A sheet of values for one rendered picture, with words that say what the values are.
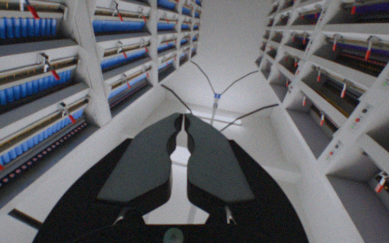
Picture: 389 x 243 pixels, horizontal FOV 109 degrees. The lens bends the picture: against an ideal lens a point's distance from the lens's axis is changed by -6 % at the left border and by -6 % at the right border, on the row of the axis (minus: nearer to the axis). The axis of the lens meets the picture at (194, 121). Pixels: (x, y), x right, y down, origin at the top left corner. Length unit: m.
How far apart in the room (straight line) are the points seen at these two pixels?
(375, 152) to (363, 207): 0.25
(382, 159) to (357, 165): 0.20
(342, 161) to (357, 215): 0.21
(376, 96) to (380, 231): 0.49
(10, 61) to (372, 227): 1.33
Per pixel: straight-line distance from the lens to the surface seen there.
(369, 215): 0.94
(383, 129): 0.89
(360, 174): 1.03
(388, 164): 0.78
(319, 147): 1.15
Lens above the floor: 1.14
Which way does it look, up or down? 33 degrees up
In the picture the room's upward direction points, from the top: 173 degrees counter-clockwise
